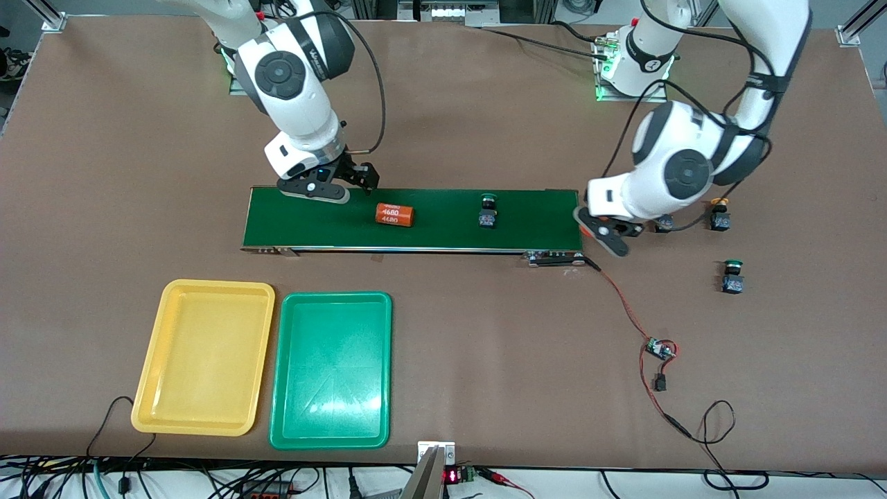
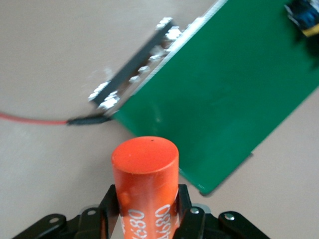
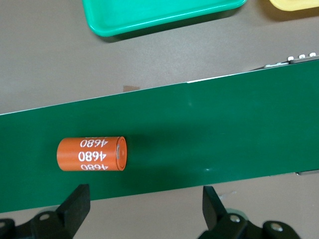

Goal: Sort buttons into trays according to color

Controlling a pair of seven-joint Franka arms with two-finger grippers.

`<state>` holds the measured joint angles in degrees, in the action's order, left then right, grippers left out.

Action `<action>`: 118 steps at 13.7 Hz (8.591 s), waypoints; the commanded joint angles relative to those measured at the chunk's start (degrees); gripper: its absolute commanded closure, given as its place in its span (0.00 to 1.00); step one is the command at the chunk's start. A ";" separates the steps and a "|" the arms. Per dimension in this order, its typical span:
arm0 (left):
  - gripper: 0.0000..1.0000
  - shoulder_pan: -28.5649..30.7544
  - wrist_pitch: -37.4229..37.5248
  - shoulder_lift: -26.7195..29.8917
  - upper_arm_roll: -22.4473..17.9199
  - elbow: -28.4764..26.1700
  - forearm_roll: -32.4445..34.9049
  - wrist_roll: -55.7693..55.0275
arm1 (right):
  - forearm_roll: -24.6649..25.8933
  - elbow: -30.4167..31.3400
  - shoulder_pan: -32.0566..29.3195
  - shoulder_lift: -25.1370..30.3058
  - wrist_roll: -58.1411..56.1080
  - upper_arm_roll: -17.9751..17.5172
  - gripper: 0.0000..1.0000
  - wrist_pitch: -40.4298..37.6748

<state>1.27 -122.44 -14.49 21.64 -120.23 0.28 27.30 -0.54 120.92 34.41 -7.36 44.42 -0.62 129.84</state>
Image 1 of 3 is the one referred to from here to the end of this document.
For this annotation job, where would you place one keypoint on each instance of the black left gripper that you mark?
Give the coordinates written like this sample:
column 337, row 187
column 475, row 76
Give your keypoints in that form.
column 666, row 223

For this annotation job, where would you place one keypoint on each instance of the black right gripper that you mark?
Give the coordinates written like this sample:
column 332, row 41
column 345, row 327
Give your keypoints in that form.
column 351, row 171

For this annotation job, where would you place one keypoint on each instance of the yellow push button switch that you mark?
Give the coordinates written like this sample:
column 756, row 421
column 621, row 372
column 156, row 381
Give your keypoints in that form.
column 665, row 223
column 721, row 222

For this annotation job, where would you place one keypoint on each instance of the green push button switch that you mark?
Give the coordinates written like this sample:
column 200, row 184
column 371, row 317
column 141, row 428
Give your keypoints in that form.
column 733, row 281
column 488, row 218

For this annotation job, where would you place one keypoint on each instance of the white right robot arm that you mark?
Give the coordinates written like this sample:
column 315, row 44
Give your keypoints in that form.
column 291, row 97

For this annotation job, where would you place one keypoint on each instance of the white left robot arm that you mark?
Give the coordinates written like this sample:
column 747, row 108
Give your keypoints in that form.
column 679, row 173

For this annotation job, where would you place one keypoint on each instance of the green belt conveyor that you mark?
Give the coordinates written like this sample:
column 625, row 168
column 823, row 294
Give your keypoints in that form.
column 429, row 239

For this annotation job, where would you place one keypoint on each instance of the small green circuit board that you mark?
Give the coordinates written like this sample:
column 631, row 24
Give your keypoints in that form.
column 658, row 348

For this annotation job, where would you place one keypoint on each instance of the small black connector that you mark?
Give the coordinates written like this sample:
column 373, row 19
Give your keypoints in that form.
column 660, row 382

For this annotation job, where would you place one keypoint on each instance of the grey metal equipment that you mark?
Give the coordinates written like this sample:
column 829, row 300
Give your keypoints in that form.
column 443, row 10

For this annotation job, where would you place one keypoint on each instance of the green plastic tray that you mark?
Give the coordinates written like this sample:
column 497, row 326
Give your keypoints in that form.
column 332, row 374

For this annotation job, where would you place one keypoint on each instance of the yellow plastic tray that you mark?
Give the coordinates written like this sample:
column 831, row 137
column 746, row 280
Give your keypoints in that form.
column 201, row 360

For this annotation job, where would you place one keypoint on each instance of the red clip lead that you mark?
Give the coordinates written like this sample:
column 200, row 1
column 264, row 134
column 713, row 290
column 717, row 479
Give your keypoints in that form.
column 506, row 479

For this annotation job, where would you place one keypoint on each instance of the red digit display module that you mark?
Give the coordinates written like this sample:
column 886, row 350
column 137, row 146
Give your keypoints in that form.
column 452, row 476

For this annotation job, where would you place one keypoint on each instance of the dark shoe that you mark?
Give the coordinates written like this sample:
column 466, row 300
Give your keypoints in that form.
column 14, row 62

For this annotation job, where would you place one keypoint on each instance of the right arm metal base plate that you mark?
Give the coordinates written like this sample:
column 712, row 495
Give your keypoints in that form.
column 301, row 69

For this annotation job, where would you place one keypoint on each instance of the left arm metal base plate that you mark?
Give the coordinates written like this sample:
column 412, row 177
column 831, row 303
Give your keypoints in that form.
column 651, row 99

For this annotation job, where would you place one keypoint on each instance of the grey metal camera mount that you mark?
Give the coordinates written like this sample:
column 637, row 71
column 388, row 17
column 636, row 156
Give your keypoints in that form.
column 426, row 478

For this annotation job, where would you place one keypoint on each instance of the aluminium frame profile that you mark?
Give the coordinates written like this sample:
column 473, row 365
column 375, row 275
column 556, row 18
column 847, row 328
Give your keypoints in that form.
column 856, row 24
column 52, row 19

